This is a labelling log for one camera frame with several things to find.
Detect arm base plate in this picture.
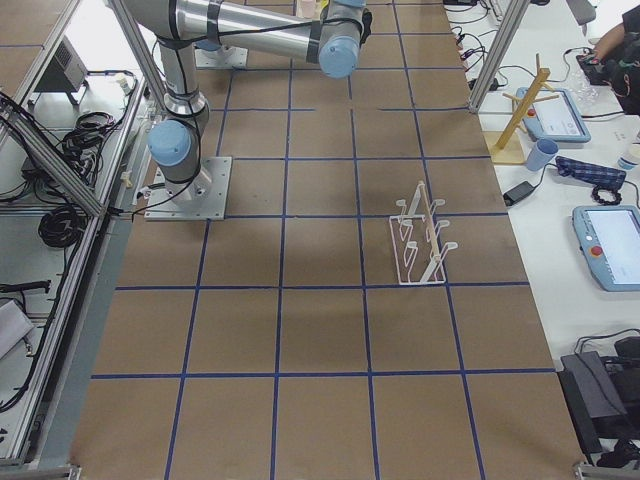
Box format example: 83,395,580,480
195,46,248,70
144,157,232,221

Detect light blue cup on desk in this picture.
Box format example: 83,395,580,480
525,138,559,171

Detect blue teach pendant far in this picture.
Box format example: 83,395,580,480
523,88,591,144

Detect white paper cup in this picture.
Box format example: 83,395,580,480
617,143,640,171

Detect blue teach pendant near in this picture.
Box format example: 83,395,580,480
572,205,639,292

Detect white wire cup rack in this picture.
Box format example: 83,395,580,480
388,180,458,286

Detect black bead bracelet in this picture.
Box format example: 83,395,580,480
592,183,624,205

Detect pink plastic cup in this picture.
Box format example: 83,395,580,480
298,0,316,19

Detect blue plaid cloth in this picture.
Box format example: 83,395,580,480
555,156,626,191

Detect aluminium frame post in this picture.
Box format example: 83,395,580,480
468,0,529,114

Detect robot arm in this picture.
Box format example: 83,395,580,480
125,1,372,204

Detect blue teach pendant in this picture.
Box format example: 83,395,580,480
572,205,639,292
523,88,591,144

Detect wooden mug tree stand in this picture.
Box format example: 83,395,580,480
485,55,559,165

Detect black power adapter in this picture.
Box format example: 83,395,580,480
502,181,536,207

